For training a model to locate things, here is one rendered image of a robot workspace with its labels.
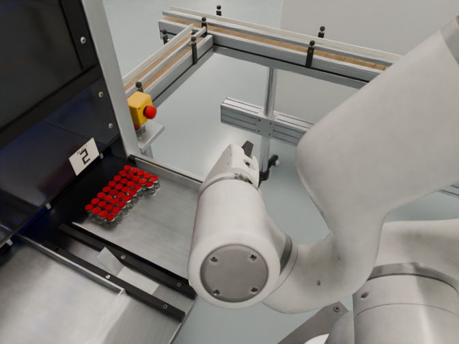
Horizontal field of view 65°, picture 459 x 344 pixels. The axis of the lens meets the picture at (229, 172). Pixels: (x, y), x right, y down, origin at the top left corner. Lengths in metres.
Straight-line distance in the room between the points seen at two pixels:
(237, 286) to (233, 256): 0.03
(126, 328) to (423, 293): 0.60
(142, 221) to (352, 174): 0.78
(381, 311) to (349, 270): 0.13
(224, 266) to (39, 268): 0.71
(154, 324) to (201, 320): 0.94
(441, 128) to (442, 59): 0.04
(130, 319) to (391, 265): 0.57
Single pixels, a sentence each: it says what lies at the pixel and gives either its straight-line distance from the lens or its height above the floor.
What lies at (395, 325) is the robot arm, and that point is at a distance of 0.44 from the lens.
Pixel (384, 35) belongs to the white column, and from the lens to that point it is 2.11.
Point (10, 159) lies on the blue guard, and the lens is 0.84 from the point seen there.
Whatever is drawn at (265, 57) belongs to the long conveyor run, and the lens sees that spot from 1.60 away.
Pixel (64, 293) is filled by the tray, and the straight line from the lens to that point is 0.93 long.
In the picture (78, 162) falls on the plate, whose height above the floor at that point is 1.02.
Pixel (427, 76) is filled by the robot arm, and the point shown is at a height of 1.55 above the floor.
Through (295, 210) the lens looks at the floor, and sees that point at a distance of 2.11.
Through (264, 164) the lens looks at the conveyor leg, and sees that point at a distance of 2.03.
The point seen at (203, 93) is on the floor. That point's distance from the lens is 2.93.
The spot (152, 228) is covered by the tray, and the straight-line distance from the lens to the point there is 0.96.
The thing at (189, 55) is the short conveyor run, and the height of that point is 0.93.
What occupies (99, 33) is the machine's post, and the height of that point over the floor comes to 1.28.
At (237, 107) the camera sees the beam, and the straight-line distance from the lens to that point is 1.87.
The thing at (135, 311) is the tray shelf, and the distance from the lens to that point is 0.86.
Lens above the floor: 1.66
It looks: 47 degrees down
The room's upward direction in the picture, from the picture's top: straight up
